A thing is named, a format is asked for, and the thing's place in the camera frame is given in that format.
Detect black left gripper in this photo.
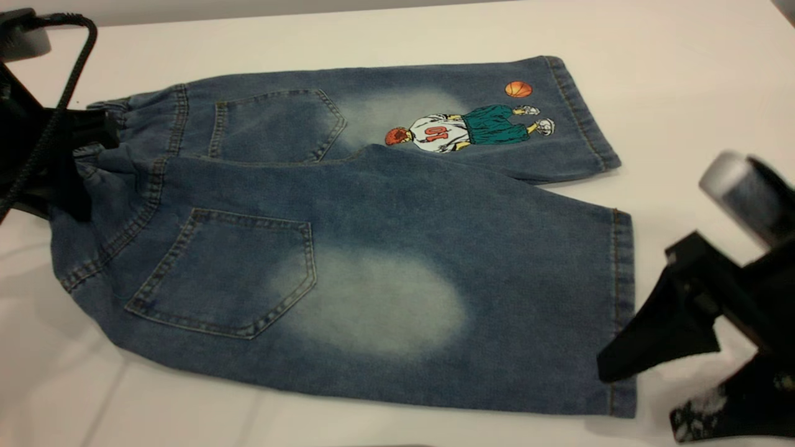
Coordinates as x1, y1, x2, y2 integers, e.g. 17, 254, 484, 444
0, 62, 122, 222

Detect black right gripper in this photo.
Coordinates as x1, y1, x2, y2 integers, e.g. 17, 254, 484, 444
597, 230, 795, 443

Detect blue denim shorts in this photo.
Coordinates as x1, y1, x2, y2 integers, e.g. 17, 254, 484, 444
50, 56, 637, 418

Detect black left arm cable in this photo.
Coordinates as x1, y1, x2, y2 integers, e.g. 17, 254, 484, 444
0, 12, 99, 221

